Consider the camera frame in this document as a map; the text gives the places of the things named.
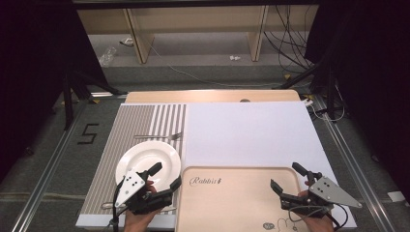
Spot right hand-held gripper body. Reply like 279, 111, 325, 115
279, 172, 363, 219

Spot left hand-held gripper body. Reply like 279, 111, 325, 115
114, 168, 175, 217

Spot silver metal fork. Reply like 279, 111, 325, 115
133, 131, 184, 141

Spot beige plastic tray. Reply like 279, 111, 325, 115
175, 165, 308, 232

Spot person's right hand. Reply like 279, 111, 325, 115
298, 181, 336, 232

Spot person's left hand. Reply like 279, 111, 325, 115
124, 179, 162, 232

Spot white round plate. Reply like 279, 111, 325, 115
114, 139, 182, 195

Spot grey striped placemat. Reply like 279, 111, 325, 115
79, 102, 188, 217

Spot white tape piece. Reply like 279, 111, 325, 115
387, 190, 406, 203

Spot black metal stand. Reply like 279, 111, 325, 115
272, 61, 337, 121
61, 69, 129, 131

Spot light wooden table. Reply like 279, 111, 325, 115
124, 89, 302, 104

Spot black curtain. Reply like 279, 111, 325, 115
304, 0, 410, 207
0, 0, 110, 183

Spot clear plastic bag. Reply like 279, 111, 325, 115
98, 46, 118, 68

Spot light wooden shelf unit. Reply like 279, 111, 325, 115
76, 4, 319, 65

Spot aluminium floor rail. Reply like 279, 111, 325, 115
310, 96, 390, 232
11, 99, 90, 232

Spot white connector with cable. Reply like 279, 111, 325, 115
303, 82, 346, 123

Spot bundle of black cables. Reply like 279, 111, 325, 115
262, 4, 318, 75

